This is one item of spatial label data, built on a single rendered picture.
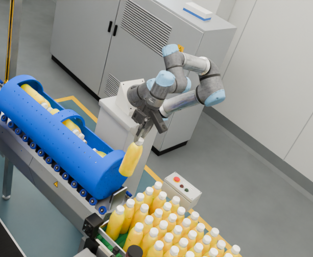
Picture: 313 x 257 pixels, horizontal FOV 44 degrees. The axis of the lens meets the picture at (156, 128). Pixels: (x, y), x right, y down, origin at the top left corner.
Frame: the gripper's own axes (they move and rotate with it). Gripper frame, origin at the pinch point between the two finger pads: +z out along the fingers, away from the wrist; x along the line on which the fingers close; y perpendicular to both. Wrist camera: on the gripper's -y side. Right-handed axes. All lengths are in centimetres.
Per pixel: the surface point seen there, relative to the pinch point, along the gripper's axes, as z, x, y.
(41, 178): 64, 4, 43
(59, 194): 61, 4, 27
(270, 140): 84, -292, -14
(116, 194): 37.7, -2.8, -0.7
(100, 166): 24.9, 4.6, 10.4
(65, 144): 29.5, 5.7, 34.6
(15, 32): 29, -41, 146
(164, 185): 33.4, -29.8, -12.7
